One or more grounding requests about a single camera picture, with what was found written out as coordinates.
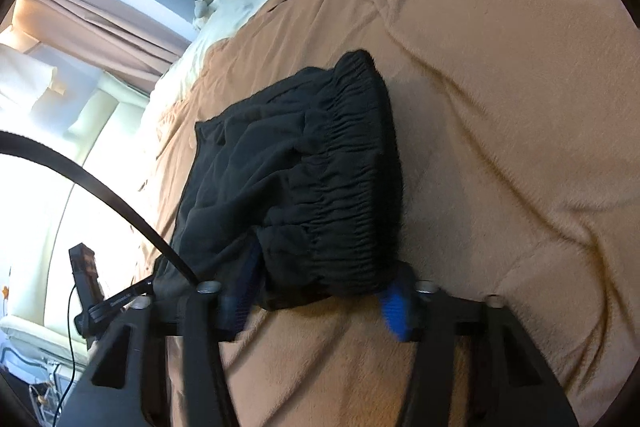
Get brown fleece blanket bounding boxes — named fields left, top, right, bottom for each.
left=134, top=0, right=640, bottom=427

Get black strap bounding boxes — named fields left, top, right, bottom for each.
left=0, top=130, right=200, bottom=289

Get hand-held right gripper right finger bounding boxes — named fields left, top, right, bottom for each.
left=379, top=263, right=583, bottom=427

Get beige curtain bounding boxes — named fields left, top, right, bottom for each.
left=15, top=0, right=193, bottom=75

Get white cushion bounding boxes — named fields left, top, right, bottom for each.
left=0, top=43, right=68, bottom=114

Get black pants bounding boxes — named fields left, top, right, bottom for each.
left=151, top=49, right=405, bottom=312

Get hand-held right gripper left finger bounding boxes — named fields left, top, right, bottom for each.
left=60, top=252, right=262, bottom=427

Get black phone on stand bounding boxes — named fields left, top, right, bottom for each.
left=68, top=244, right=153, bottom=333

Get thin black cable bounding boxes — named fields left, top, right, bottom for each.
left=55, top=279, right=83, bottom=413

